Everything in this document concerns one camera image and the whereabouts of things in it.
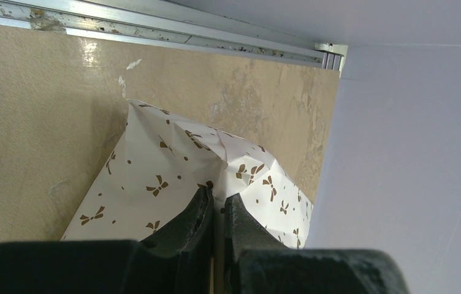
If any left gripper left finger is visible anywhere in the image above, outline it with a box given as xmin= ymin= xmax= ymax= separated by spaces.
xmin=140 ymin=186 xmax=213 ymax=293

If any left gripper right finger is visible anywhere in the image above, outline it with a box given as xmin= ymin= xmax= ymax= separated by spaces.
xmin=224 ymin=194 xmax=291 ymax=293

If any white patterned paper bag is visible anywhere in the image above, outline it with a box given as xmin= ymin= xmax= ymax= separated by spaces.
xmin=63 ymin=100 xmax=313 ymax=249

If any aluminium frame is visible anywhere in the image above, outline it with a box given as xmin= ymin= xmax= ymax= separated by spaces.
xmin=0 ymin=1 xmax=348 ymax=71

